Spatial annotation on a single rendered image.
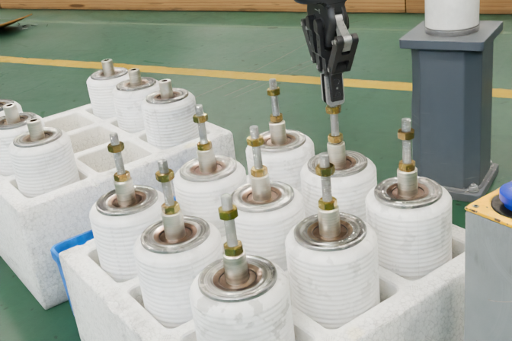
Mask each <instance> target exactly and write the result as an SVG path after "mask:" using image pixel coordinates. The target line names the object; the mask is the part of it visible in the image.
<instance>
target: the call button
mask: <svg viewBox="0 0 512 341"><path fill-rule="evenodd" d="M499 199H500V201H502V202H503V203H504V206H505V207H506V208H507V209H509V210H511V211H512V181H511V182H508V183H506V184H504V185H502V186H501V187H500V189H499Z"/></svg>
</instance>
